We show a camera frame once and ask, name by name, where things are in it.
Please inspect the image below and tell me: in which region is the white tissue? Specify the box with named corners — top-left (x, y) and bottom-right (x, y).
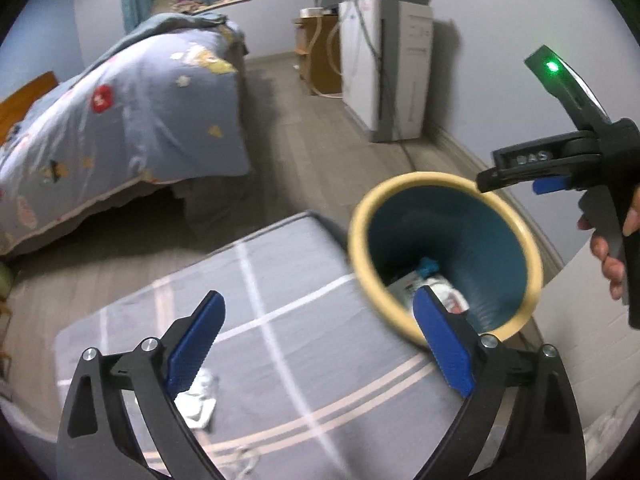
top-left (175, 367), bottom-right (218, 430)

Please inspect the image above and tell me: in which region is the blue wet wipes pack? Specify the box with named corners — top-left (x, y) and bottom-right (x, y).
top-left (387, 258), bottom-right (470, 314)

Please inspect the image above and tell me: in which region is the teal yellow-rimmed trash bin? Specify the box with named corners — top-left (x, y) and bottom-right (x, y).
top-left (347, 171), bottom-right (544, 347)

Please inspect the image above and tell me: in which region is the person right hand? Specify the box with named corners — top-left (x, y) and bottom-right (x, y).
top-left (578, 185), bottom-right (639, 306)

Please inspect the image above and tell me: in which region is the white air purifier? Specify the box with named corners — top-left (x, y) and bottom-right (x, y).
top-left (338, 0), bottom-right (434, 143)

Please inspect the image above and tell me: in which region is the wooden tv cabinet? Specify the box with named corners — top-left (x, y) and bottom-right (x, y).
top-left (293, 14), bottom-right (342, 98)

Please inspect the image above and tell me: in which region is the blue cartoon duvet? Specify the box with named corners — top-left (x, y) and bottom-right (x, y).
top-left (1, 12), bottom-right (250, 255)

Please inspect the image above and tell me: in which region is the wooden bed frame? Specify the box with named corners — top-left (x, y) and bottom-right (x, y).
top-left (0, 72), bottom-right (58, 143)

